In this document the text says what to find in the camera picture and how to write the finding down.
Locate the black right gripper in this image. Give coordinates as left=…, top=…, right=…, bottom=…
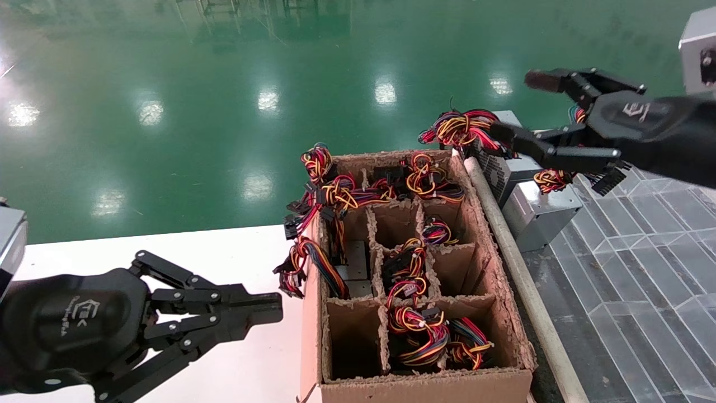
left=489, top=67, right=680, bottom=174

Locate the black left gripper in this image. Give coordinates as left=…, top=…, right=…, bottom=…
left=0, top=268, right=283, bottom=403

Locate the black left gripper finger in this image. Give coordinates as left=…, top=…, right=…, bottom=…
left=130, top=250, right=283, bottom=315

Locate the grey power supply with cables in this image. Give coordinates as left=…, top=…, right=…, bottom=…
left=447, top=317, right=495, bottom=371
left=418, top=108, right=546, bottom=208
left=387, top=304, right=451, bottom=368
left=381, top=238, right=430, bottom=307
left=300, top=143, right=337, bottom=184
left=374, top=151, right=466, bottom=204
left=421, top=217, right=460, bottom=245
left=273, top=235, right=374, bottom=300
left=284, top=175, right=395, bottom=240
left=502, top=105, right=633, bottom=252

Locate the brown cardboard divider box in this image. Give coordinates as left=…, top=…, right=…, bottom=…
left=299, top=148, right=535, bottom=403

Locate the clear plastic divider tray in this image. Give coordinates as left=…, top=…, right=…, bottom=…
left=520, top=168, right=716, bottom=403

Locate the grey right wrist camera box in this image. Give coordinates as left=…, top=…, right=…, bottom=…
left=679, top=7, right=716, bottom=96

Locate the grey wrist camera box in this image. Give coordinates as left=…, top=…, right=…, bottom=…
left=0, top=197, right=27, bottom=297
left=679, top=7, right=716, bottom=96

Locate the white frame pipe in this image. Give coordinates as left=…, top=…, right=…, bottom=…
left=463, top=156, right=589, bottom=403

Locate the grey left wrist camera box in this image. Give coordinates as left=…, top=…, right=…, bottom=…
left=0, top=197, right=27, bottom=297

